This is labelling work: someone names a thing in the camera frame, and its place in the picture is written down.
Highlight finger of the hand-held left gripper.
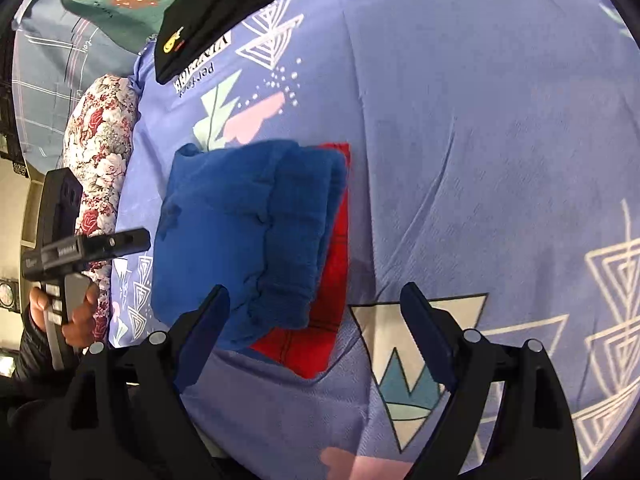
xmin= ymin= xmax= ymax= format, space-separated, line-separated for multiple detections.
xmin=80 ymin=228 xmax=152 ymax=263

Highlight grey plaid sheet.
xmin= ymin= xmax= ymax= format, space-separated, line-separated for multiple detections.
xmin=11 ymin=0 xmax=151 ymax=171

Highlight purple printed bed sheet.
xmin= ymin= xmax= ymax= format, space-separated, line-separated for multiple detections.
xmin=107 ymin=0 xmax=640 ymax=480

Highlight black folded pants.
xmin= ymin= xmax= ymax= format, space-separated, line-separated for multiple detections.
xmin=152 ymin=0 xmax=275 ymax=86

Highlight blue and red pants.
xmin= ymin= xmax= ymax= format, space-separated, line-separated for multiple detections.
xmin=150 ymin=140 xmax=351 ymax=381

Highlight person's left hand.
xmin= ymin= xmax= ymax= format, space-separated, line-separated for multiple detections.
xmin=29 ymin=280 xmax=101 ymax=356

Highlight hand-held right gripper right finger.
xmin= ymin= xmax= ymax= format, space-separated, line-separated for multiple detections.
xmin=399 ymin=281 xmax=583 ymax=480

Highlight floral bolster pillow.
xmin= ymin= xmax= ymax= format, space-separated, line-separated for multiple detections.
xmin=62 ymin=74 xmax=141 ymax=346

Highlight green heart print quilt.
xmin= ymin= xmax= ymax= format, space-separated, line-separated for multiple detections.
xmin=37 ymin=0 xmax=211 ymax=56

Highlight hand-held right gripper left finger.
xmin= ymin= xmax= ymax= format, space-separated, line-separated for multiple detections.
xmin=52 ymin=284 xmax=232 ymax=480

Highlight person's left forearm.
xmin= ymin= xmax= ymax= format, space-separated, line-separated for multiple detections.
xmin=10 ymin=310 xmax=76 ymax=401

